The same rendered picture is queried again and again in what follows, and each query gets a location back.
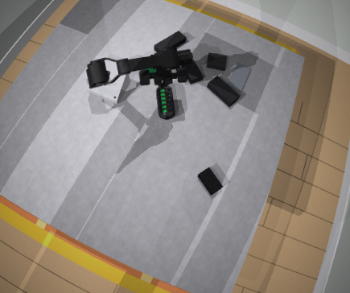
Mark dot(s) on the dark grey switch panel with green rocker switches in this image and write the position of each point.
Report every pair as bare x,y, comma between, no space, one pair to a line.
165,102

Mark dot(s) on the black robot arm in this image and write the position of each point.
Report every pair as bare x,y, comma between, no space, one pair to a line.
167,59

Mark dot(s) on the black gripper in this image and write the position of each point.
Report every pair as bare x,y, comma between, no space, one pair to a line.
166,77

